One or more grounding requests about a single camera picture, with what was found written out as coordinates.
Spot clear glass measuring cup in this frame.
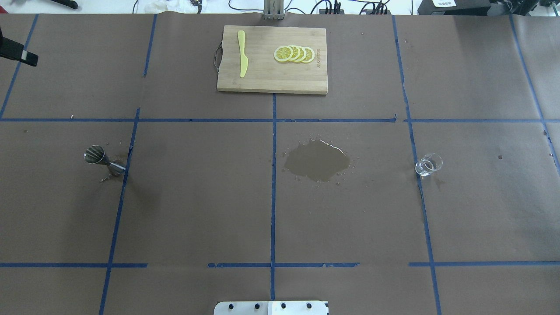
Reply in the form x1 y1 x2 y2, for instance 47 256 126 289
415 153 443 177

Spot steel double jigger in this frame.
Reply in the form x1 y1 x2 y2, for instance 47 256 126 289
84 145 126 177

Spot spilled liquid puddle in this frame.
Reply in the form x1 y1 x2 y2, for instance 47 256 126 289
283 139 350 182

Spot bamboo cutting board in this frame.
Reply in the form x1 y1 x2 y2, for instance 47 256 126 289
217 25 328 95

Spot front lemon slice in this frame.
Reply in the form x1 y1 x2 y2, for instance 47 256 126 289
274 46 294 63

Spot lemon slice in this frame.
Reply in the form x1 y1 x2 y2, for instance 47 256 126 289
274 46 294 63
294 46 307 63
289 45 302 62
301 47 315 63

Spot back lemon slice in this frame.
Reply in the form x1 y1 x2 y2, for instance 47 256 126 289
301 47 315 63

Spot black box device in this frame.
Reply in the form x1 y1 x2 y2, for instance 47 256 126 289
417 0 491 16

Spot aluminium frame post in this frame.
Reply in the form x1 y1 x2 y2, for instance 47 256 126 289
263 0 285 21

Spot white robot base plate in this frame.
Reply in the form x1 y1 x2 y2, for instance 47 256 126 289
213 300 329 315

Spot black handle tool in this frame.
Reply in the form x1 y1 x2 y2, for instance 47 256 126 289
51 0 79 10

